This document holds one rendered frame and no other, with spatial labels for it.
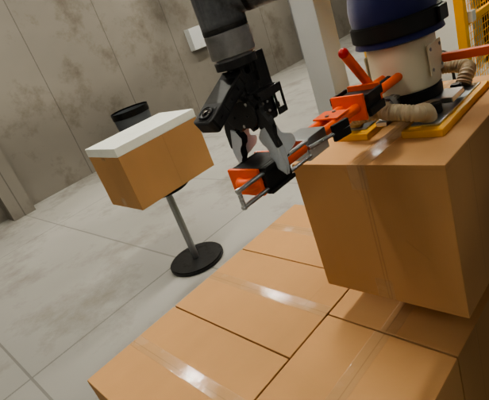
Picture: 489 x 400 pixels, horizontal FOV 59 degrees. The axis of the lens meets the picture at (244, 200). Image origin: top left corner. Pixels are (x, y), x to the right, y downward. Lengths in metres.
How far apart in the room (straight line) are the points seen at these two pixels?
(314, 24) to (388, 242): 1.73
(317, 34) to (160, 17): 5.62
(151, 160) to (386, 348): 1.79
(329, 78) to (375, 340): 1.71
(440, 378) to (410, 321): 0.20
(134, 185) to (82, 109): 4.53
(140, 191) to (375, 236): 1.73
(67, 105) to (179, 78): 2.12
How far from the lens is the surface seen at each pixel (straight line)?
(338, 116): 0.91
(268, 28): 9.81
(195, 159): 2.79
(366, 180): 1.04
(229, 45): 0.70
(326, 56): 2.62
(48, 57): 6.96
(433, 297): 1.16
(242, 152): 0.78
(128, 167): 2.54
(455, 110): 1.18
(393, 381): 1.22
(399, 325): 1.35
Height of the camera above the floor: 1.47
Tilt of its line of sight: 23 degrees down
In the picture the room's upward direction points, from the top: 20 degrees counter-clockwise
